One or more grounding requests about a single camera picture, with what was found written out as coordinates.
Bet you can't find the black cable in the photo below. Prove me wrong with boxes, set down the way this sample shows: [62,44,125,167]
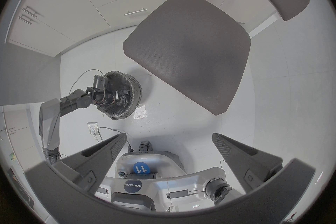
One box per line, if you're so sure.
[69,69,106,96]
[98,126,133,152]

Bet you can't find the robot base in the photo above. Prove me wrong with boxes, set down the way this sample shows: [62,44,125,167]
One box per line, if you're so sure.
[93,140,247,214]

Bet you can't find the black plastic bag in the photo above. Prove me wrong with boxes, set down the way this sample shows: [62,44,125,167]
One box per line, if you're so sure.
[96,70,143,120]

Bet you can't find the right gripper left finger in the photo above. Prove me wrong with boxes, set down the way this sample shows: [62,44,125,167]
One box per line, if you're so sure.
[56,132,127,194]

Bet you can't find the dark grey white-legged chair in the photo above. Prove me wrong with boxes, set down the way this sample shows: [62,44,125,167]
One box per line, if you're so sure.
[123,0,311,116]

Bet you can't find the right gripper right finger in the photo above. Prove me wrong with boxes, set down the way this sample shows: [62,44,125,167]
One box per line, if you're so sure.
[212,133,284,194]

